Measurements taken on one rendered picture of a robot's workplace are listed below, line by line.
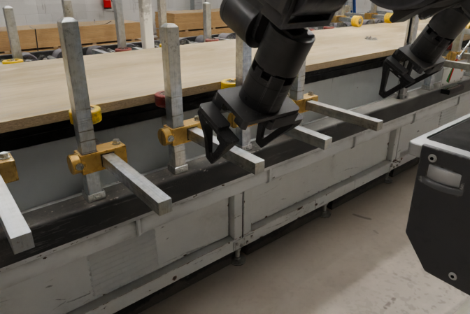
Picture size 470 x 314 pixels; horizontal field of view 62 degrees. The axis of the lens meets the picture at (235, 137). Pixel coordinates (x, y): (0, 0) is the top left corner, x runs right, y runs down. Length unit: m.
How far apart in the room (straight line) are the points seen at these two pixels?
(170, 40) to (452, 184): 0.76
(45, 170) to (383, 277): 1.45
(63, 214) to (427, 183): 0.81
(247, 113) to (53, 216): 0.67
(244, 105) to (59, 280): 1.10
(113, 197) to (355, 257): 1.30
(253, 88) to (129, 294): 1.22
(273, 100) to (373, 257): 1.63
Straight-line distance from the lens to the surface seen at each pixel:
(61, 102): 1.22
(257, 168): 0.91
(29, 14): 8.26
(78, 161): 1.01
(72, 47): 0.94
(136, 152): 1.32
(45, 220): 1.03
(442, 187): 0.49
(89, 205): 1.05
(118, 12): 2.16
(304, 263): 1.94
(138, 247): 1.53
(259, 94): 0.48
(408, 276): 2.00
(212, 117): 0.49
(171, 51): 1.04
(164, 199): 0.79
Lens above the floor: 1.22
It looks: 22 degrees down
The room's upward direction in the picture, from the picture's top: straight up
